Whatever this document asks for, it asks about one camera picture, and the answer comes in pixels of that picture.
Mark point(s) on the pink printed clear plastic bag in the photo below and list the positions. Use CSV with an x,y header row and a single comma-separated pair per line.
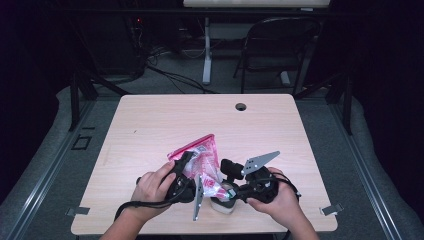
x,y
205,156

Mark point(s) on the aluminium floor rail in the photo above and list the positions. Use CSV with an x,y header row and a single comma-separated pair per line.
x,y
43,186
370,180

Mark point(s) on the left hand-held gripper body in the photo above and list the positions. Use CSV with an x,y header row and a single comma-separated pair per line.
x,y
181,191

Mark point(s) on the black metal frame stand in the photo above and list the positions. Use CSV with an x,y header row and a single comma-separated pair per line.
x,y
74,100
348,106

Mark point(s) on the black folding chair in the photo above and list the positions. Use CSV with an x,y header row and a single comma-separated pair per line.
x,y
280,40

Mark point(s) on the person's right hand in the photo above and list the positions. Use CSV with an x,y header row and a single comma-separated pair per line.
x,y
283,206

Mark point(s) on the black tape square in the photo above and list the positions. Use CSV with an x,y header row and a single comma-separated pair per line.
x,y
72,146

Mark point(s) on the person's left hand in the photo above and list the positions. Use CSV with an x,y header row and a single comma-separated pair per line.
x,y
148,191

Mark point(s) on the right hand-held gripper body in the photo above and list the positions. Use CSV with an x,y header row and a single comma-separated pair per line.
x,y
261,186

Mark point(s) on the black tape strip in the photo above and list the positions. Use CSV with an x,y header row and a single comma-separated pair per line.
x,y
88,128

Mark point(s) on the grey tape piece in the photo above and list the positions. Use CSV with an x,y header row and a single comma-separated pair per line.
x,y
78,211
331,209

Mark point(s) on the clear glass jar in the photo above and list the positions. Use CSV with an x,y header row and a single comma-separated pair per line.
x,y
221,205

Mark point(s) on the dark computer tower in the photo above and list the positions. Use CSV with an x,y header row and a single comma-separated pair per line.
x,y
116,46

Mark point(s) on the white desk leg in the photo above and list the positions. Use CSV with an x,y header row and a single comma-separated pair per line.
x,y
207,60
285,78

